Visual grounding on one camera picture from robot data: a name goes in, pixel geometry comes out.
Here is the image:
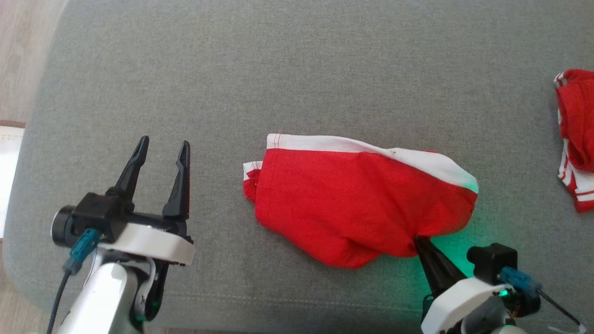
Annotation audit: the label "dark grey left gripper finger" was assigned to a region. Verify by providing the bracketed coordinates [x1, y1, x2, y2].
[161, 140, 192, 221]
[106, 135, 150, 205]

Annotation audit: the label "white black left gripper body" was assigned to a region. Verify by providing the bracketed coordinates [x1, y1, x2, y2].
[99, 211, 195, 267]

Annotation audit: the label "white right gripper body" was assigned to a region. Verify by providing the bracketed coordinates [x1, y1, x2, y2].
[420, 277, 510, 334]

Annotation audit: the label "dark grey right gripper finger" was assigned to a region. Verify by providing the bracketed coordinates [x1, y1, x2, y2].
[422, 237, 467, 291]
[413, 235, 446, 298]

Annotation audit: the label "red shorts with white stripes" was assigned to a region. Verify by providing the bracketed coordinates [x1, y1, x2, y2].
[242, 133, 479, 269]

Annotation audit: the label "red number 23 jersey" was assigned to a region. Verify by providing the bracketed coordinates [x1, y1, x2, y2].
[553, 68, 594, 214]

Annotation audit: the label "white rug with brown border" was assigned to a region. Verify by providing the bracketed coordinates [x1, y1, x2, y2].
[0, 119, 26, 240]

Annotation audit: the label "black right cable teal plug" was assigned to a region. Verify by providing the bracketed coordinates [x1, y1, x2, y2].
[500, 266, 586, 328]

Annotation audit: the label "black cable teal plug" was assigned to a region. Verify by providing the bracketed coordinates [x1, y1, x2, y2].
[500, 266, 586, 328]
[46, 228, 101, 334]

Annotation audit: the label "black left cable teal plug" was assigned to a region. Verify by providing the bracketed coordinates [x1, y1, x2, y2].
[46, 228, 101, 334]

